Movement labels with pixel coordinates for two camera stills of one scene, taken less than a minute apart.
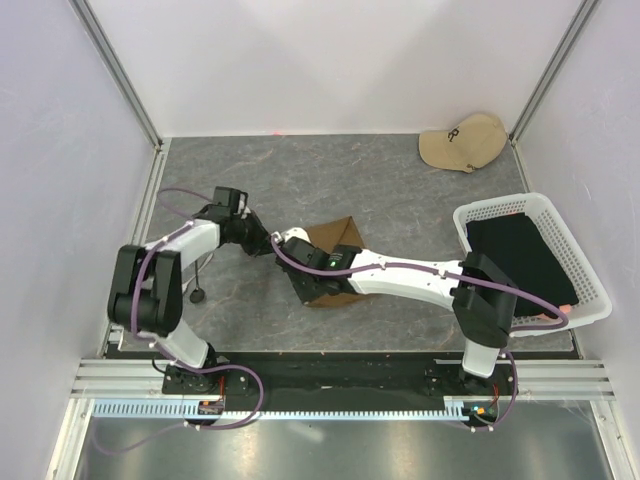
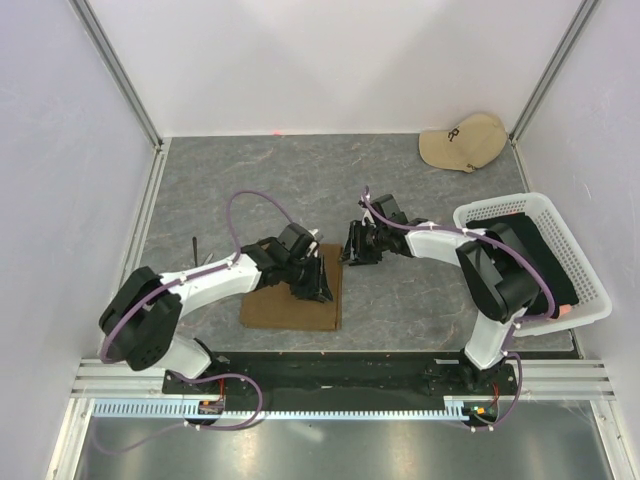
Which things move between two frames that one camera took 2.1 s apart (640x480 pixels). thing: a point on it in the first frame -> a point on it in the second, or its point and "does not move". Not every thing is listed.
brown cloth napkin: x=326 y=237 -> x=277 y=308
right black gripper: x=304 y=295 -> x=354 y=251
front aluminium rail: x=536 y=379 does not move
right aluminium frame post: x=550 y=70 does not move
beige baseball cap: x=466 y=146 does not move
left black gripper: x=262 y=243 -> x=317 y=288
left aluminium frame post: x=119 y=70 does not move
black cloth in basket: x=513 y=243 does not move
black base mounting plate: x=335 y=374 does not move
